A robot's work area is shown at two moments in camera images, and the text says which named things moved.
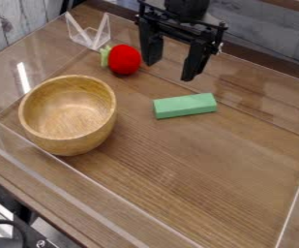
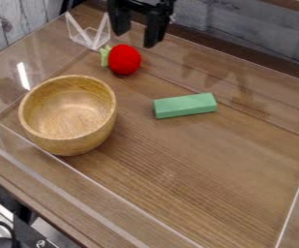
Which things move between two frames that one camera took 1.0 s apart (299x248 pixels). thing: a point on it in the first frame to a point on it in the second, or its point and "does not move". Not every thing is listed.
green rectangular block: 184,106 does not move
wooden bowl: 66,114 does not move
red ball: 122,58 does not move
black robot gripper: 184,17 to 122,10
